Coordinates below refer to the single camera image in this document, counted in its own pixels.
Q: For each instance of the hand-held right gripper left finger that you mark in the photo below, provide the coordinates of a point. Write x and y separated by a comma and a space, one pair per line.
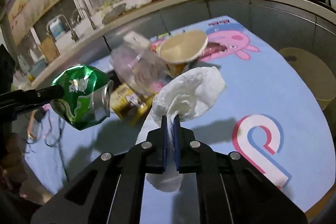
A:
164, 142

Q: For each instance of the blue white packet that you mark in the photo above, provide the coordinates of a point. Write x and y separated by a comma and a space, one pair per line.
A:
57, 29

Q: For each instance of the orange edged white device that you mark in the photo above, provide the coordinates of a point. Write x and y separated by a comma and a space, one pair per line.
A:
32, 129

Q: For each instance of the light blue basin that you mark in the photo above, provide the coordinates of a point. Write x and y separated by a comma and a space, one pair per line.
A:
38, 66

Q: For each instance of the kitchen counter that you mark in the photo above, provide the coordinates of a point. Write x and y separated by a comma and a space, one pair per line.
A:
236, 3

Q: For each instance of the grey metal bowl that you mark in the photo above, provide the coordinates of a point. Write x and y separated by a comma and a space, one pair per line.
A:
115, 12

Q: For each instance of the wooden cutting board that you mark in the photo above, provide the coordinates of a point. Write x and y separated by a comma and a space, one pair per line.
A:
50, 49

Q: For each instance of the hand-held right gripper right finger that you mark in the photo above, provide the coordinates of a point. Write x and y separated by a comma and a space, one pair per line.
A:
177, 145

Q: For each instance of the cartoon printed blanket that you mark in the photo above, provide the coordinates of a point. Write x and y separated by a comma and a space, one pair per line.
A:
262, 92

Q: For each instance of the beige plastic stool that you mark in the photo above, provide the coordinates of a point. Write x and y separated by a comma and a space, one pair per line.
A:
302, 74

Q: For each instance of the instant noodle cup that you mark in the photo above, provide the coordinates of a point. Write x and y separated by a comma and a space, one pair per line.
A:
181, 47

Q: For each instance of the crushed green drink can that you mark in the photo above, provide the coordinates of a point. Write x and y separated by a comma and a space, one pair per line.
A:
78, 82

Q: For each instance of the white tissue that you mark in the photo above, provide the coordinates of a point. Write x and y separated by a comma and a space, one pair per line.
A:
194, 87

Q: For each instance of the metal faucet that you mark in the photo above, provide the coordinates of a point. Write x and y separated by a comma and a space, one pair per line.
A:
91, 19

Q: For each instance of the clear plastic bottle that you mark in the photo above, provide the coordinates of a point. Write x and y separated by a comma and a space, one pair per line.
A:
136, 66

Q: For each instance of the yellow cardboard box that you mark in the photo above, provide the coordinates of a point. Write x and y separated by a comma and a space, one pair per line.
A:
123, 98

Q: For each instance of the person's left hand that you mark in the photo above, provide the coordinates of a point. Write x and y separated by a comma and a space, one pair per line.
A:
11, 158

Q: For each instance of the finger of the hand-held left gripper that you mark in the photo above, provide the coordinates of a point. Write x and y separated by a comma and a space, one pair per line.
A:
39, 95

